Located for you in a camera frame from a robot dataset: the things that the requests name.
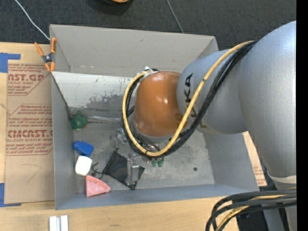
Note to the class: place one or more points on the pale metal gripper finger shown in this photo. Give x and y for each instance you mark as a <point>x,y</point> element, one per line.
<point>121,139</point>
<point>135,174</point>

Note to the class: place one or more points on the grey metal bin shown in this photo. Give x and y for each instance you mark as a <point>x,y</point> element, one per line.
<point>168,172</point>

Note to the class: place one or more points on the blue plastic piece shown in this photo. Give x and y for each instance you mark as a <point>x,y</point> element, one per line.
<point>83,148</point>

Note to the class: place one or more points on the pink wedge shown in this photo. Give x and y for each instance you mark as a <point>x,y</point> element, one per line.
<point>95,187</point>

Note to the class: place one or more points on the white rounded block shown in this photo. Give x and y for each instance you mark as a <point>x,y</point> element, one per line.
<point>83,165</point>

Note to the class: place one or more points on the green toy animal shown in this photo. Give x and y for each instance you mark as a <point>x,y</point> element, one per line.
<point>79,121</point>

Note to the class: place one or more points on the brown cardboard board red print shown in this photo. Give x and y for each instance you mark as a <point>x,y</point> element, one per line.
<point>29,172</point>

